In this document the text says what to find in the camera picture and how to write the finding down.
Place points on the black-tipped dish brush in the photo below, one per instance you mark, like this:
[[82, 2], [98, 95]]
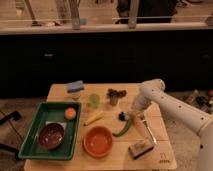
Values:
[[122, 116]]

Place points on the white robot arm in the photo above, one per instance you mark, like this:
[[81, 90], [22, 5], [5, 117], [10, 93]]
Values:
[[198, 121]]

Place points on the orange red bowl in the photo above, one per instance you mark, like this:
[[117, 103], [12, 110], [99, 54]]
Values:
[[98, 141]]

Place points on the wooden scrub brush block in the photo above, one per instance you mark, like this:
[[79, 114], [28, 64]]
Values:
[[138, 149]]

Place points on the dark maroon bowl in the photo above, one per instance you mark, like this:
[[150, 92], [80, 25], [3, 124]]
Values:
[[51, 136]]

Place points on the dark grape bunch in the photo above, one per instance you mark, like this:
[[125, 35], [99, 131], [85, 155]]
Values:
[[116, 93]]

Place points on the small grey cup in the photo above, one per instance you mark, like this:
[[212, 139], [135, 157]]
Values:
[[113, 100]]

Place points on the green translucent cup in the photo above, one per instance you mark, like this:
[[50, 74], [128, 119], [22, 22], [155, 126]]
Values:
[[94, 100]]

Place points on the blue sponge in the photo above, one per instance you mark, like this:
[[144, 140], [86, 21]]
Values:
[[75, 86]]

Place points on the small white cup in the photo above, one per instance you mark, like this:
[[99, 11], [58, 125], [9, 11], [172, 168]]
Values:
[[76, 95]]

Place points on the green chili pepper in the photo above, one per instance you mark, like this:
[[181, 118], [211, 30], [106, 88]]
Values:
[[124, 129]]

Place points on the orange round fruit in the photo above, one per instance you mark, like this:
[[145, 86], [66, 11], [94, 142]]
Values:
[[70, 113]]

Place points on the silver fork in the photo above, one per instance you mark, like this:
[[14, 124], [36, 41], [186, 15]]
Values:
[[150, 132]]

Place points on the wooden folding table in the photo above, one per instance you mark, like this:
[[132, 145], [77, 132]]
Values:
[[119, 159]]

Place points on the green plastic tray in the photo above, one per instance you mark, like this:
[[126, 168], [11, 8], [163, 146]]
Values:
[[47, 113]]

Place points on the black stand leg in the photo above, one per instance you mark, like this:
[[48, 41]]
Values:
[[7, 118]]

